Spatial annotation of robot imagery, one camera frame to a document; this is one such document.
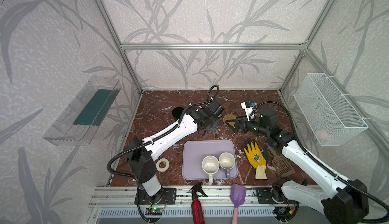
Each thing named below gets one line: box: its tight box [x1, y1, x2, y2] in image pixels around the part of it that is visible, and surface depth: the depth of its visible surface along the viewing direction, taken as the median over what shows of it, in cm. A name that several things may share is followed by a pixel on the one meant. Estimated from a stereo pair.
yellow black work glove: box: [243, 141, 268, 180], surface depth 86 cm
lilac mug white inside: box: [218, 152, 236, 179], surface depth 81 cm
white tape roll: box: [155, 158, 170, 173], surface depth 85 cm
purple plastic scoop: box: [230, 183, 247, 224], surface depth 74 cm
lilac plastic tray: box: [182, 139, 239, 180], surface depth 90 cm
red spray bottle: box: [186, 182, 208, 224], surface depth 70 cm
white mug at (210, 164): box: [201, 155, 220, 186], surface depth 79 cm
